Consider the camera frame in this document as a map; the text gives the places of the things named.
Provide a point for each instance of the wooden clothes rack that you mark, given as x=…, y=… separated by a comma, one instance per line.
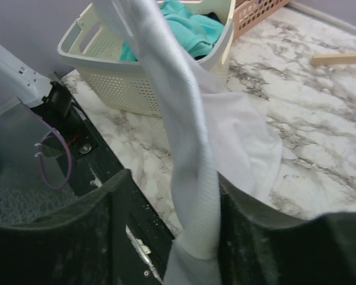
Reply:
x=334, y=59

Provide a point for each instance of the teal green t shirt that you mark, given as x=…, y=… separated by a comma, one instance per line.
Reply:
x=190, y=26

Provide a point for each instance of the orange file organizer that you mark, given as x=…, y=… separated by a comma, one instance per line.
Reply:
x=248, y=14

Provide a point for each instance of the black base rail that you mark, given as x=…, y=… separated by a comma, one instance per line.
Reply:
x=135, y=142

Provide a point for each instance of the white t shirt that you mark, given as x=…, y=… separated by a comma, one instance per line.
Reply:
x=211, y=131

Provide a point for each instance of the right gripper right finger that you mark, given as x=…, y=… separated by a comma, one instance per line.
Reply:
x=261, y=245

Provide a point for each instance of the cream laundry basket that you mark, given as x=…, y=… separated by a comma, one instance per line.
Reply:
x=94, y=51

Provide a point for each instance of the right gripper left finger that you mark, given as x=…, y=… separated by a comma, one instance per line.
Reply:
x=76, y=244

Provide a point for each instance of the navy blue t shirt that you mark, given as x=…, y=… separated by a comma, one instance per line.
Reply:
x=213, y=29

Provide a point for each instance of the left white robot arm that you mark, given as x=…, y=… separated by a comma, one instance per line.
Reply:
x=28, y=86

